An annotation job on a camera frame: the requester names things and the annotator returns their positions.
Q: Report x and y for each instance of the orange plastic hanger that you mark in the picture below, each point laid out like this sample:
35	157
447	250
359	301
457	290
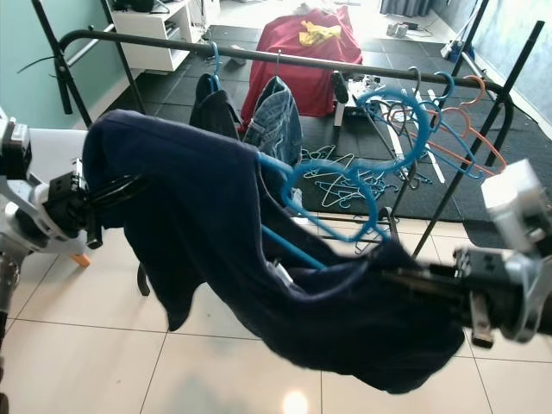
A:
496	153

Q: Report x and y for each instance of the navy blue shirt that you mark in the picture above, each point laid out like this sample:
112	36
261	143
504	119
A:
207	233

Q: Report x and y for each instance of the yellow cloth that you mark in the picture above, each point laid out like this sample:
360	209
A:
319	34

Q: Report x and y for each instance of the white shelf unit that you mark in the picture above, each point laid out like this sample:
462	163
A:
151	39

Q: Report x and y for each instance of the blue plastic hanger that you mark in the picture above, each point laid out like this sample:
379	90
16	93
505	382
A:
293	247

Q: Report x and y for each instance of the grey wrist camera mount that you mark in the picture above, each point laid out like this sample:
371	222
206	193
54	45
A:
34	220
517	203

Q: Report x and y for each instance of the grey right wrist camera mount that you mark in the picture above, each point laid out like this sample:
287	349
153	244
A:
517	203

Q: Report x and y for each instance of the thin blue hanger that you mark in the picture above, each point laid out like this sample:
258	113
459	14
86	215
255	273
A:
214	50

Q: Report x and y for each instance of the blue denim garment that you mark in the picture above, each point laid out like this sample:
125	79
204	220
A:
272	110

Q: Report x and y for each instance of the small orange floor object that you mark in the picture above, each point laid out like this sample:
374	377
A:
80	258

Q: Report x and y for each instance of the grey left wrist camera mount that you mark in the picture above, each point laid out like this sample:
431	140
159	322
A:
34	220

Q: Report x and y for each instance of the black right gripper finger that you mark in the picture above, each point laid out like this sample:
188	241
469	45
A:
431	287
427	273

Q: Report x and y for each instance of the black floor mat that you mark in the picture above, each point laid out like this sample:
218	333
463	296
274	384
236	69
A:
164	95

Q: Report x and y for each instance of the red cloth cover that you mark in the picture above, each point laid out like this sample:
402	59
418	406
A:
289	65

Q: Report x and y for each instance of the small blue box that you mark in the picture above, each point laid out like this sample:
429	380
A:
453	50

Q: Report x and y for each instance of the dark hanging jacket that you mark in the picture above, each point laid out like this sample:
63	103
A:
216	103

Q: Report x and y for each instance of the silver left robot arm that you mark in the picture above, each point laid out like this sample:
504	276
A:
9	289

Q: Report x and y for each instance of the black white floor device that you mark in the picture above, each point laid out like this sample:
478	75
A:
354	90

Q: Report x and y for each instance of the black metal clothes rack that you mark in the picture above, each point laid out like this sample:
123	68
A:
164	43

